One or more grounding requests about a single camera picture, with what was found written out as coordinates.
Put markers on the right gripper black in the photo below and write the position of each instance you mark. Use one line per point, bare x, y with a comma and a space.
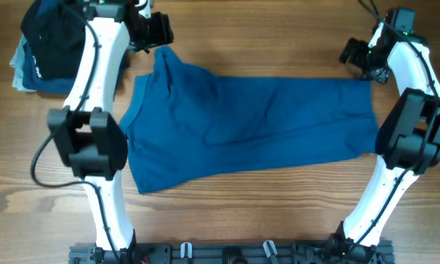
354, 51

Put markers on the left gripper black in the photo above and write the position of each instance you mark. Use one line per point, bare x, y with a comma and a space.
155, 28

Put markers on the blue t-shirt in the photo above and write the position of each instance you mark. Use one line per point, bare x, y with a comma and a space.
184, 122

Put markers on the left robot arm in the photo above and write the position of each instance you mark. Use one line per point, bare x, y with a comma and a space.
87, 138

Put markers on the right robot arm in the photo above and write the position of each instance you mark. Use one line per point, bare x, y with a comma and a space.
408, 141

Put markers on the black folded shirt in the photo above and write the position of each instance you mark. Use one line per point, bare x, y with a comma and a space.
55, 33

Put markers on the navy folded shirt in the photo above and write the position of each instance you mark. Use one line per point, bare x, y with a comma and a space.
53, 85

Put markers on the light grey folded shirt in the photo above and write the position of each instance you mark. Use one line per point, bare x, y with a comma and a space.
21, 63

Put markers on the right white rail clip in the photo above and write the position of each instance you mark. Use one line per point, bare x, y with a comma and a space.
269, 249

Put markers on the white rail clip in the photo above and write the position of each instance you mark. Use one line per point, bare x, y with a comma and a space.
269, 249
186, 250

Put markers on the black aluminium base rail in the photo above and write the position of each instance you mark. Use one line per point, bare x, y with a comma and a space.
298, 252

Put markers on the left white rail clip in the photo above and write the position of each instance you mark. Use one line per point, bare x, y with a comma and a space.
186, 250

